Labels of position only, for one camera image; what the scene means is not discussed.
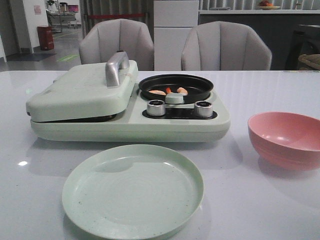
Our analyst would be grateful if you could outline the shrimp pieces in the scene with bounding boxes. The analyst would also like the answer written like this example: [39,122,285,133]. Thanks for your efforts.
[148,87,189,96]

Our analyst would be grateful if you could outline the pink bowl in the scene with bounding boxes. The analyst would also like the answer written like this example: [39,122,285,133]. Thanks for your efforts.
[247,111,320,171]

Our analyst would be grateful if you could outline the mint green breakfast maker base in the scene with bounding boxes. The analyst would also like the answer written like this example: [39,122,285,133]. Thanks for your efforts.
[30,85,231,143]

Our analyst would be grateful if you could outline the left silver knob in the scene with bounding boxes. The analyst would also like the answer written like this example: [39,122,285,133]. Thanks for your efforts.
[146,99,166,117]

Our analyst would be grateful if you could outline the silver knob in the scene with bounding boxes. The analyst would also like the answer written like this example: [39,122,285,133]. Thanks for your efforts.
[193,100,213,118]
[146,99,166,117]

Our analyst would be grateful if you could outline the right silver knob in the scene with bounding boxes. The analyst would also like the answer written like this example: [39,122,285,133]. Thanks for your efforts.
[193,100,213,118]

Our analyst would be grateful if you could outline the black round frying pan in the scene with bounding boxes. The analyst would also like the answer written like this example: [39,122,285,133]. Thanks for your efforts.
[138,74,214,104]

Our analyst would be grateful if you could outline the mint green plate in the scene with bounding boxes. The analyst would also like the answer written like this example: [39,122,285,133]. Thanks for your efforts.
[62,144,204,240]

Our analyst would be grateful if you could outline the beige chair right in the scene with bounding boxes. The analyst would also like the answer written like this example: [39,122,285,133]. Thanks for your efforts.
[181,21,272,71]

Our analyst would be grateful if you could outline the beige chair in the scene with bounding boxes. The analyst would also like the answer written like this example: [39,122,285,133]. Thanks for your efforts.
[181,21,272,71]
[79,18,154,71]

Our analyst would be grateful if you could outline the beige chair left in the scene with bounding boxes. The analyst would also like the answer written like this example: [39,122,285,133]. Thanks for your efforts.
[79,18,154,71]

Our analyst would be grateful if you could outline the white cabinet column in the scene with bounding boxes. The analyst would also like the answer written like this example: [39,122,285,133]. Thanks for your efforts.
[153,0,199,71]

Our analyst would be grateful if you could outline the red trash bin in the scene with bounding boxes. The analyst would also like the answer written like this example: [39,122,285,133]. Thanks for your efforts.
[37,26,54,51]

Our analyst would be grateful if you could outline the dark floor mat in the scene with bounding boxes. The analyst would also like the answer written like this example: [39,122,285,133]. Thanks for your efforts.
[6,53,56,62]

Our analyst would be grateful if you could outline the dark counter with white top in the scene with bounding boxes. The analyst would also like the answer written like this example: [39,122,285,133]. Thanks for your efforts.
[198,10,320,70]

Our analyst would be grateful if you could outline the fruit bowl on counter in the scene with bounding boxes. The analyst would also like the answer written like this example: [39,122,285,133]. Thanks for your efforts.
[258,0,280,10]

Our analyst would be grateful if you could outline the dark appliance at right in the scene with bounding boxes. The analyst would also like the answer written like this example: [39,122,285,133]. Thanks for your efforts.
[285,24,320,70]

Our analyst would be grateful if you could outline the mint green pan handle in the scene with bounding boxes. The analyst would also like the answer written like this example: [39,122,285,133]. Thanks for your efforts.
[165,92,184,105]

